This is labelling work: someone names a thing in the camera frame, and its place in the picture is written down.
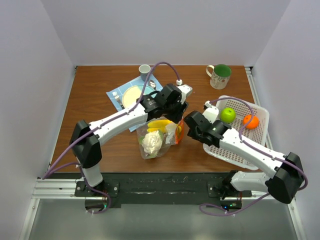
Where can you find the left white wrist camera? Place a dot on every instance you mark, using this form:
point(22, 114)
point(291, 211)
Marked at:
point(186, 91)

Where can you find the yellow banana bunch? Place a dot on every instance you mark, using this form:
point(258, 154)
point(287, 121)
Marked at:
point(158, 125)

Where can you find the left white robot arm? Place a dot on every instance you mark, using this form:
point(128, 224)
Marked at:
point(87, 138)

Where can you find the metal fork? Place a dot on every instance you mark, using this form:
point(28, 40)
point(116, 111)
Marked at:
point(118, 99)

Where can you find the floral mug green inside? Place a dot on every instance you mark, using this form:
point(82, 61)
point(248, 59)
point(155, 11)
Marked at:
point(219, 75)

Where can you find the orange fruit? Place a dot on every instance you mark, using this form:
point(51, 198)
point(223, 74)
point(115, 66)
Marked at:
point(251, 123)

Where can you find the green apple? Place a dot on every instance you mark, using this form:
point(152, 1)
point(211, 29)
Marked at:
point(228, 115)

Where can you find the metal spoon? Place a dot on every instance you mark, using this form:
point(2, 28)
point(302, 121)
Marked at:
point(152, 84)

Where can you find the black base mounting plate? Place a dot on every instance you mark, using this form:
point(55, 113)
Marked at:
point(165, 188)

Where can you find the blue checked placemat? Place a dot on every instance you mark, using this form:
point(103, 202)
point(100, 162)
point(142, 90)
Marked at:
point(121, 90)

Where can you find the cream and blue plate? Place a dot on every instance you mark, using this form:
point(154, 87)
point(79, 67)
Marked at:
point(131, 95)

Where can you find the white perforated plastic basket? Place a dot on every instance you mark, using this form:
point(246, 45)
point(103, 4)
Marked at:
point(258, 134)

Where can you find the toy cabbage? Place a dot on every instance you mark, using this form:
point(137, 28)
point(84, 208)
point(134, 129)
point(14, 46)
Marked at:
point(150, 144)

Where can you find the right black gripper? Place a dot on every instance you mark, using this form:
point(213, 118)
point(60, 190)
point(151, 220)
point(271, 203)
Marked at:
point(192, 134)

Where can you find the small grey cup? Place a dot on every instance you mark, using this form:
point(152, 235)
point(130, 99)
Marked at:
point(144, 69)

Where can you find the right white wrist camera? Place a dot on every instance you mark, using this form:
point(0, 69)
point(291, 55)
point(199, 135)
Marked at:
point(211, 112)

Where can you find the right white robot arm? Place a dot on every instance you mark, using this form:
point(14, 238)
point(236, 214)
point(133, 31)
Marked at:
point(281, 175)

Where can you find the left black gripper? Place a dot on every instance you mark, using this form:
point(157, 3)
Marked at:
point(177, 116)

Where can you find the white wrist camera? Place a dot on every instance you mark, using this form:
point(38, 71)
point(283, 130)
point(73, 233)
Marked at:
point(211, 112)
point(186, 91)

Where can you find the clear zip top bag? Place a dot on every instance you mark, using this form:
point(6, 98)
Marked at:
point(174, 135)

